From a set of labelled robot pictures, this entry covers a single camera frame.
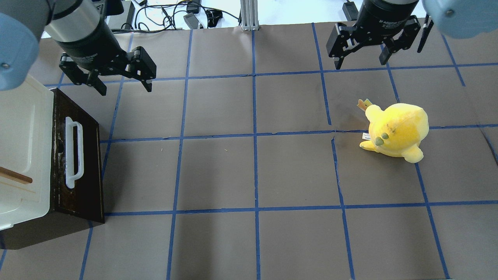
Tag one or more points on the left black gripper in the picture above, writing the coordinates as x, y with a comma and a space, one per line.
90, 43

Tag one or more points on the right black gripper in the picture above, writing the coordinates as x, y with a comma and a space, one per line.
383, 17

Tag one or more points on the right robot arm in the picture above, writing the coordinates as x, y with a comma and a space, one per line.
458, 19

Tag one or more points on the white cabinet box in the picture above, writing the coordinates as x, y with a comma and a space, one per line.
25, 152

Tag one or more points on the yellow plush toy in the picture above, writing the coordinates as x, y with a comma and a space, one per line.
396, 131

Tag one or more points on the white drawer handle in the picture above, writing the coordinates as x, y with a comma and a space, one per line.
74, 152

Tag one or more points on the aluminium frame post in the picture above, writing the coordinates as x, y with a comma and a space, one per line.
249, 15

